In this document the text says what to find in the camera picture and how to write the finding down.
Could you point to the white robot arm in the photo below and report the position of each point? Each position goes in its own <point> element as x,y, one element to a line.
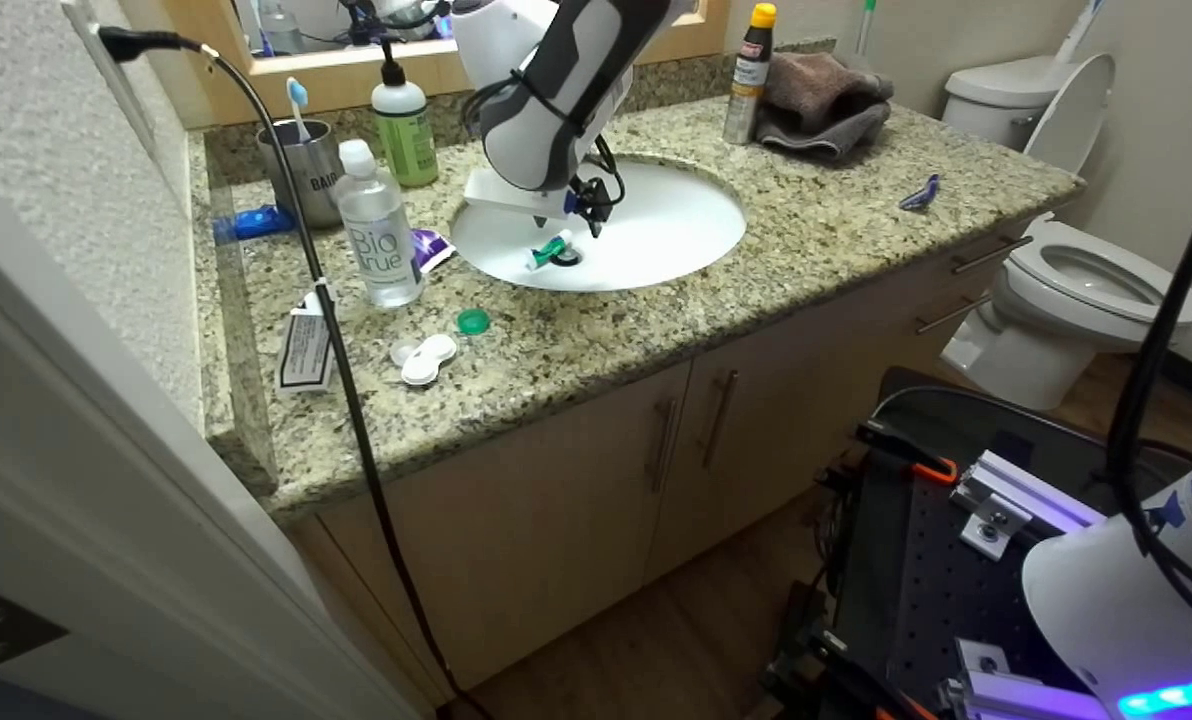
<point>545,78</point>

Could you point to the purple white packet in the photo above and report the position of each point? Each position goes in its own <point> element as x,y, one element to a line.
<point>431,248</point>

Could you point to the green soap pump bottle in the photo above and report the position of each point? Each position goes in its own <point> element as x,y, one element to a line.
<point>402,126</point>

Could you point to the wood framed mirror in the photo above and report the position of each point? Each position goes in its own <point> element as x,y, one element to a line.
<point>678,66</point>

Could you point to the white wall outlet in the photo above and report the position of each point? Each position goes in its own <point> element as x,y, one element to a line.
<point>115,78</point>

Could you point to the white small tube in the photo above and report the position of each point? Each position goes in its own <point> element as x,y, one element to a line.
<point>307,353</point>

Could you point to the blue flat object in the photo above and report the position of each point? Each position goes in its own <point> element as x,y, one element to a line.
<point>255,224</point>

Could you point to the metal toothbrush cup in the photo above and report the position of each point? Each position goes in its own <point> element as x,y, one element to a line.
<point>300,167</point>

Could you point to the white oval sink basin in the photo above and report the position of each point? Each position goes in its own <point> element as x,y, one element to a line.
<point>669,224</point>

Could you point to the green white toothpaste tube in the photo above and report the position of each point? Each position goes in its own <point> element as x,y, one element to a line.
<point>552,248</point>

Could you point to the beige vanity cabinet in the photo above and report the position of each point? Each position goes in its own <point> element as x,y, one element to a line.
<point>590,446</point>

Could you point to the white contact lens case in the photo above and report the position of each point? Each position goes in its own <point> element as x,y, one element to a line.
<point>422,361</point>

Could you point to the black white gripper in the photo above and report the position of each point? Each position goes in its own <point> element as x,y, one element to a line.
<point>581,183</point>

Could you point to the green round cap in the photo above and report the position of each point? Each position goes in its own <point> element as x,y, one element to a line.
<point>474,320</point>

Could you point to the white toilet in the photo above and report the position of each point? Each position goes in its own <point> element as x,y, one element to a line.
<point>1062,295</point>

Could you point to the black robot cart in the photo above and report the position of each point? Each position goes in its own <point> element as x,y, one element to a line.
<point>983,570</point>

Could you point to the black camera stand pole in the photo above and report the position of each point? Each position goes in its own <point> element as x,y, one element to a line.
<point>1124,432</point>

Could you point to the brown folded towel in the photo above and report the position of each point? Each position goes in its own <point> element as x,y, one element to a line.
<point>822,111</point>

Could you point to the blue white toothbrush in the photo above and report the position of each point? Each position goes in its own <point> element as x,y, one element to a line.
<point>299,103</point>

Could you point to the blue razor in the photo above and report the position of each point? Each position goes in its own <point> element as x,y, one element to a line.
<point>924,193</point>

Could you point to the clear plastic water bottle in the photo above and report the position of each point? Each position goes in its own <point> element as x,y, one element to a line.
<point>379,224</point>

